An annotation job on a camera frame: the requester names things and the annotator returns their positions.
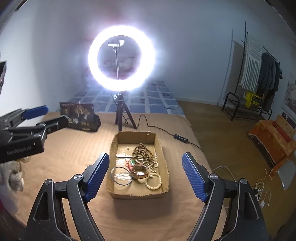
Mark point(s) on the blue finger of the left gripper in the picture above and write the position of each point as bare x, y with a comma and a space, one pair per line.
16, 117
53, 125

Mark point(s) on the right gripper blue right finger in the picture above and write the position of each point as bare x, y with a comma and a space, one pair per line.
210, 189

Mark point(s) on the striped hanging towel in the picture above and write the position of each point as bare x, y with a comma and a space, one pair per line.
251, 63

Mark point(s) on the yellow box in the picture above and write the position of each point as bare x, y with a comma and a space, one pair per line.
252, 101

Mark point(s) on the brown cardboard box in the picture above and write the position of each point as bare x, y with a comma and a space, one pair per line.
144, 148

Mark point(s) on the blue patterned bed sheet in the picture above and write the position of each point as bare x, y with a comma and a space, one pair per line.
152, 97

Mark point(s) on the black clothes rack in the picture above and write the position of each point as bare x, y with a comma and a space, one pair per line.
234, 103

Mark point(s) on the dark metal bangle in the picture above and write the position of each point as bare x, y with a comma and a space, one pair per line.
121, 176

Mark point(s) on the red cord jade pendant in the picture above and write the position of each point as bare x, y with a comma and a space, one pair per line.
129, 163

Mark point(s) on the dark hanging clothes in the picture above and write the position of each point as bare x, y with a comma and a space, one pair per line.
268, 82

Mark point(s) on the black snack bag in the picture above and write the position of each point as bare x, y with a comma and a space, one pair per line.
81, 116

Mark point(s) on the brown leather wristwatch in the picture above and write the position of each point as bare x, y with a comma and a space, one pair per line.
139, 172

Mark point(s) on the white ring light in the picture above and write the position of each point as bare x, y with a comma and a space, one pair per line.
125, 69

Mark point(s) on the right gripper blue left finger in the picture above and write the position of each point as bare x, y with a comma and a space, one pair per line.
81, 189

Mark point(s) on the phone holder clamp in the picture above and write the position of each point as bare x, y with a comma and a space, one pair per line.
116, 45

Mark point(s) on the orange covered box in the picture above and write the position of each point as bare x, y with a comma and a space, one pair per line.
277, 138

